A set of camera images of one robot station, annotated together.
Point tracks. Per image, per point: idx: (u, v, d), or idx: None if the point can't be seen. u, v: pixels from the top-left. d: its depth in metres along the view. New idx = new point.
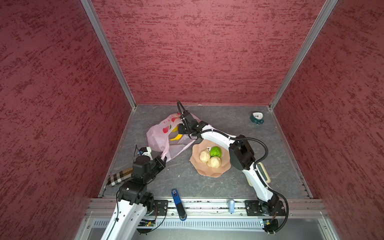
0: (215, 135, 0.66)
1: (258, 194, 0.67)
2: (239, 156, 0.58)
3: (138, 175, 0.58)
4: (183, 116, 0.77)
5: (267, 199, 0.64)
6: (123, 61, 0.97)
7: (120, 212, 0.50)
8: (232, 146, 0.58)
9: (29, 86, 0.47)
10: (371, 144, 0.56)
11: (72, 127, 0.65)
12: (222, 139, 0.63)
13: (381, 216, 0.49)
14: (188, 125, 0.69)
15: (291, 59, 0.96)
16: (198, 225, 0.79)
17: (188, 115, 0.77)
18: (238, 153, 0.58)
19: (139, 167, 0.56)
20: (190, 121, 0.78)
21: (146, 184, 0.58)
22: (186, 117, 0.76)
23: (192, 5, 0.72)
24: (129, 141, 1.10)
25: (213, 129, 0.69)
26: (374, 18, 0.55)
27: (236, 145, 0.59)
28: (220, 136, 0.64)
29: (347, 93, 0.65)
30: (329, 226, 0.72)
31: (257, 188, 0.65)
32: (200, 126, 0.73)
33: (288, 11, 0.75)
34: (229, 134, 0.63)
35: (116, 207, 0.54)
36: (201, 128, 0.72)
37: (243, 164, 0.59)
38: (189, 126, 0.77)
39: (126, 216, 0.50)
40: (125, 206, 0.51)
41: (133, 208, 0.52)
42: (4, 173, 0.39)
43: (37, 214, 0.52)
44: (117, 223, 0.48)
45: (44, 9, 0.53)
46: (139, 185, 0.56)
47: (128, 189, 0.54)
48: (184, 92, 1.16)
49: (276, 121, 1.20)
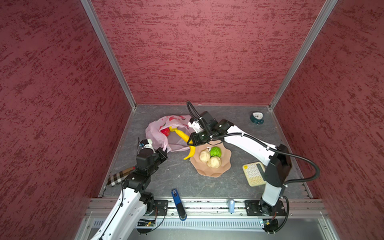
0: (245, 143, 0.53)
1: (264, 196, 0.64)
2: (280, 173, 0.45)
3: (142, 168, 0.60)
4: (199, 116, 0.64)
5: (273, 204, 0.63)
6: (123, 61, 0.97)
7: (124, 198, 0.51)
8: (272, 161, 0.45)
9: (29, 86, 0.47)
10: (371, 143, 0.56)
11: (72, 127, 0.65)
12: (257, 149, 0.50)
13: (381, 216, 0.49)
14: (207, 126, 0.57)
15: (291, 59, 0.96)
16: (197, 225, 0.79)
17: (204, 115, 0.63)
18: (279, 169, 0.45)
19: (143, 159, 0.58)
20: (209, 120, 0.63)
21: (150, 176, 0.60)
22: (204, 118, 0.63)
23: (192, 5, 0.72)
24: (129, 141, 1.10)
25: (243, 133, 0.55)
26: (374, 18, 0.55)
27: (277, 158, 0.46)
28: (253, 143, 0.51)
29: (347, 93, 0.65)
30: (328, 226, 0.73)
31: (269, 194, 0.61)
32: (222, 126, 0.58)
33: (288, 11, 0.75)
34: (267, 143, 0.51)
35: (121, 194, 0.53)
36: (225, 128, 0.57)
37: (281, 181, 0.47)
38: (208, 127, 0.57)
39: (130, 203, 0.51)
40: (130, 193, 0.53)
41: (137, 196, 0.54)
42: (4, 173, 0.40)
43: (37, 215, 0.52)
44: (121, 208, 0.49)
45: (44, 9, 0.53)
46: (143, 177, 0.58)
47: (133, 179, 0.57)
48: (184, 92, 1.16)
49: (276, 121, 1.20)
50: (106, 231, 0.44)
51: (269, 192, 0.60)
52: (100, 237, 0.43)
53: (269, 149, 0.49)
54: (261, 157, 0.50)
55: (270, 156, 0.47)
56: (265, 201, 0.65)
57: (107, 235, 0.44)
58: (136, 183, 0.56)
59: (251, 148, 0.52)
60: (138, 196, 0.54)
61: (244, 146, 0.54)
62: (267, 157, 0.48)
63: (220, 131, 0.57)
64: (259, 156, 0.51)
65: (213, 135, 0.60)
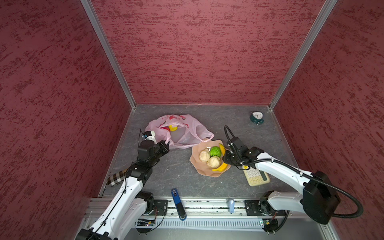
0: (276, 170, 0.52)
1: (273, 202, 0.62)
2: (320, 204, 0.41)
3: (144, 159, 0.60)
4: (232, 141, 0.67)
5: (277, 208, 0.62)
6: (123, 61, 0.97)
7: (128, 186, 0.52)
8: (309, 189, 0.42)
9: (29, 86, 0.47)
10: (371, 144, 0.56)
11: (72, 127, 0.65)
12: (290, 175, 0.48)
13: (381, 217, 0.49)
14: (237, 152, 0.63)
15: (291, 59, 0.96)
16: (198, 225, 0.79)
17: (236, 141, 0.67)
18: (319, 198, 0.41)
19: (144, 150, 0.58)
20: (240, 147, 0.67)
21: (152, 167, 0.61)
22: (236, 143, 0.66)
23: (192, 5, 0.72)
24: (129, 141, 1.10)
25: (273, 160, 0.55)
26: (374, 18, 0.55)
27: (314, 186, 0.42)
28: (286, 170, 0.50)
29: (347, 93, 0.65)
30: (329, 226, 0.72)
31: (282, 205, 0.59)
32: (253, 153, 0.60)
33: (288, 12, 0.75)
34: (301, 170, 0.48)
35: (124, 182, 0.53)
36: (255, 155, 0.59)
37: (326, 215, 0.41)
38: (239, 153, 0.66)
39: (133, 191, 0.52)
40: (133, 182, 0.53)
41: (140, 186, 0.54)
42: (4, 173, 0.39)
43: (38, 214, 0.52)
44: (124, 195, 0.49)
45: (44, 9, 0.53)
46: (145, 168, 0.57)
47: (136, 169, 0.58)
48: (184, 92, 1.16)
49: (276, 121, 1.20)
50: (110, 216, 0.44)
51: (285, 205, 0.57)
52: (104, 221, 0.43)
53: (304, 176, 0.46)
54: (297, 184, 0.46)
55: (304, 182, 0.44)
56: (271, 203, 0.63)
57: (111, 219, 0.44)
58: (139, 173, 0.56)
59: (284, 174, 0.49)
60: (141, 185, 0.55)
61: (276, 172, 0.52)
62: (301, 184, 0.45)
63: (251, 158, 0.59)
64: (295, 184, 0.47)
65: (244, 162, 0.62)
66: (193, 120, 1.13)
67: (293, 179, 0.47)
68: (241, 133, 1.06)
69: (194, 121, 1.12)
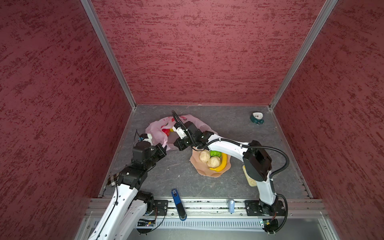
0: (224, 146, 0.58)
1: (262, 198, 0.65)
2: (256, 167, 0.50)
3: (138, 161, 0.56)
4: (186, 127, 0.69)
5: (269, 203, 0.63)
6: (123, 61, 0.97)
7: (120, 196, 0.48)
8: (246, 155, 0.50)
9: (29, 86, 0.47)
10: (371, 144, 0.56)
11: (72, 127, 0.65)
12: (233, 148, 0.56)
13: (381, 217, 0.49)
14: (192, 137, 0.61)
15: (291, 59, 0.96)
16: (198, 225, 0.79)
17: (190, 126, 0.69)
18: (254, 162, 0.50)
19: (139, 151, 0.54)
20: (194, 131, 0.70)
21: (147, 169, 0.57)
22: (189, 129, 0.68)
23: (192, 5, 0.72)
24: (129, 141, 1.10)
25: (221, 138, 0.62)
26: (374, 18, 0.55)
27: (250, 153, 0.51)
28: (230, 144, 0.57)
29: (347, 92, 0.65)
30: (328, 226, 0.73)
31: (262, 193, 0.62)
32: (204, 137, 0.66)
33: (288, 11, 0.75)
34: (240, 142, 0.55)
35: (115, 191, 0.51)
36: (206, 138, 0.65)
37: (261, 174, 0.51)
38: (193, 137, 0.69)
39: (126, 200, 0.48)
40: (125, 190, 0.49)
41: (133, 193, 0.50)
42: (4, 173, 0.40)
43: (37, 214, 0.52)
44: (117, 206, 0.46)
45: (44, 9, 0.53)
46: (139, 171, 0.54)
47: (128, 174, 0.52)
48: (184, 92, 1.16)
49: (277, 121, 1.20)
50: (103, 232, 0.42)
51: (262, 190, 0.61)
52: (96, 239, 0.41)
53: (243, 146, 0.54)
54: (239, 155, 0.54)
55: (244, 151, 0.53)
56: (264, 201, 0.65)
57: (103, 236, 0.41)
58: (132, 178, 0.51)
59: (229, 149, 0.57)
60: (135, 191, 0.51)
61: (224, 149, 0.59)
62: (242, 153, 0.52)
63: (203, 142, 0.64)
64: (237, 154, 0.55)
65: (198, 146, 0.67)
66: (196, 119, 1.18)
67: (236, 151, 0.55)
68: (241, 133, 1.06)
69: (197, 120, 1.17)
